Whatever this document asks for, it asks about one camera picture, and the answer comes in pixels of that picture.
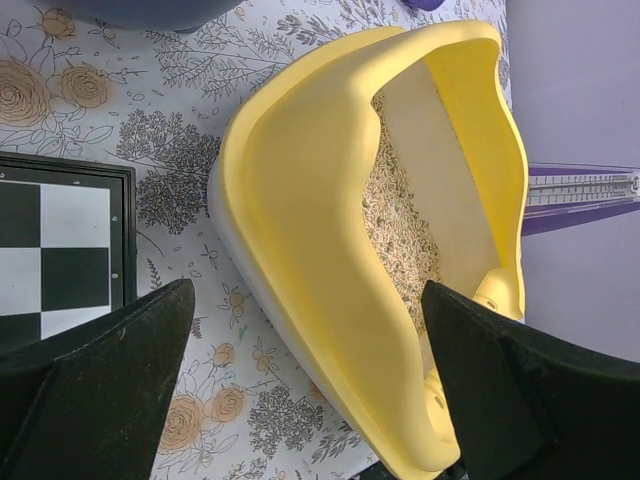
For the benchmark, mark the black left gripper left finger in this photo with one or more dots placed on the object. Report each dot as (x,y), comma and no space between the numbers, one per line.
(91,402)

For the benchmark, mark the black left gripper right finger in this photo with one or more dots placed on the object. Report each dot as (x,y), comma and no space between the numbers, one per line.
(527,405)

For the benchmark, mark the yellow litter box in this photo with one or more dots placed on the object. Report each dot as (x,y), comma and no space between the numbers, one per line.
(286,193)

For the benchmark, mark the blue trash bin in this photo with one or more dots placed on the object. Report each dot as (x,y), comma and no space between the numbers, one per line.
(160,15)

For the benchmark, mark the cat litter granules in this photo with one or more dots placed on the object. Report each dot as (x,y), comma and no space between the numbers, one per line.
(401,238)

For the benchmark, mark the black white chessboard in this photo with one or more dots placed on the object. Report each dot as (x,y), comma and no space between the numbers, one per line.
(68,245)

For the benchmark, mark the floral table mat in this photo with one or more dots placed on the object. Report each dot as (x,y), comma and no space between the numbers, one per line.
(82,88)

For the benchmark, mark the purple flashlight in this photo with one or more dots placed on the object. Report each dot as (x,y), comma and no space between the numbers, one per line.
(425,5)

